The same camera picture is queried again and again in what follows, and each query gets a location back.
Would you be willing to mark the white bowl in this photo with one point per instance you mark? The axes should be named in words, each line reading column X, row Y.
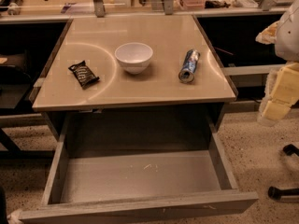
column 134, row 57

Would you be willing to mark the blue and white can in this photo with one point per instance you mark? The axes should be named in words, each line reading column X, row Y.
column 186, row 74

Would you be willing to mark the black rxbar chocolate wrapper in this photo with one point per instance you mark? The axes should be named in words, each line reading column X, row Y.
column 83, row 74

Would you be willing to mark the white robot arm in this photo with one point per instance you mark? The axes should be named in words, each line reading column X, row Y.
column 284, row 34

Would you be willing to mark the black chair leg caster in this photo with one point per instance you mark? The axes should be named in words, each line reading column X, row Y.
column 291, row 149

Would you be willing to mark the grey open top drawer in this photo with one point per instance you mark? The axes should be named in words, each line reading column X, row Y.
column 117, row 168

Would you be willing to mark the grey cabinet with steel top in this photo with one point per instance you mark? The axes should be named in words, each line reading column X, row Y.
column 94, row 40

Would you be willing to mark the black tool on counter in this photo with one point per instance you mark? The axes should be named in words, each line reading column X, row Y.
column 12, row 7

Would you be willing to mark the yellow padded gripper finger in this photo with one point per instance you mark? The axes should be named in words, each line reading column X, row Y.
column 280, row 94

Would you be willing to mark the black chair leg bar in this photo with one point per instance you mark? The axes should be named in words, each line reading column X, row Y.
column 276, row 194

